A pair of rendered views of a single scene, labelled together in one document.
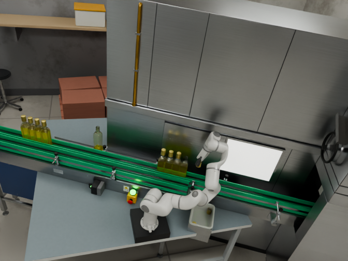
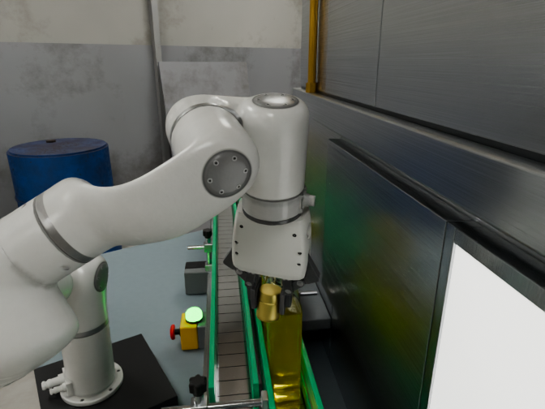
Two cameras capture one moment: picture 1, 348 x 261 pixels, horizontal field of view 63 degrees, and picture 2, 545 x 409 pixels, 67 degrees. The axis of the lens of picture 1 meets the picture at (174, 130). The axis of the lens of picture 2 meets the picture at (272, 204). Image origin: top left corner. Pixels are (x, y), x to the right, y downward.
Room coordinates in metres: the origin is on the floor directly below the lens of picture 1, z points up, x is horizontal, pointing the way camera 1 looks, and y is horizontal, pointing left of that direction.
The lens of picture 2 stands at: (1.46, -0.72, 1.47)
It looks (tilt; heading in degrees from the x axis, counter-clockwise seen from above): 19 degrees down; 77
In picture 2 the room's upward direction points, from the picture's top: straight up
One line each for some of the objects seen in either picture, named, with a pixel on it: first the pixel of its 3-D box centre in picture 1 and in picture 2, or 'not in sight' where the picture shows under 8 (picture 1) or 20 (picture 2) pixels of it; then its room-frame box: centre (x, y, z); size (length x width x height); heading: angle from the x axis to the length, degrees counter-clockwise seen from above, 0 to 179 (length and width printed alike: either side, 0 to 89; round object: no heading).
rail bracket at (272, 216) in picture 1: (275, 216); not in sight; (1.42, -0.84, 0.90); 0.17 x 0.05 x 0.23; 174
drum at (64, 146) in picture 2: not in sight; (70, 209); (0.69, 2.29, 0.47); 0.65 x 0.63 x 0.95; 112
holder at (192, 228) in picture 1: (201, 215); not in sight; (1.40, -0.31, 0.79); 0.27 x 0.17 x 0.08; 174
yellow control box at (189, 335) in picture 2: (132, 197); (194, 331); (1.47, 0.23, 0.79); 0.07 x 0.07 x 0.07; 84
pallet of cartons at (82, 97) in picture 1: (101, 100); not in sight; (3.68, 1.17, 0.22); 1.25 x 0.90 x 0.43; 111
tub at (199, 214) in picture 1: (201, 217); not in sight; (1.37, -0.31, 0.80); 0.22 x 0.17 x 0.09; 174
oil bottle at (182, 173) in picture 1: (183, 172); (283, 343); (1.62, -0.12, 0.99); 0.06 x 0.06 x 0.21; 85
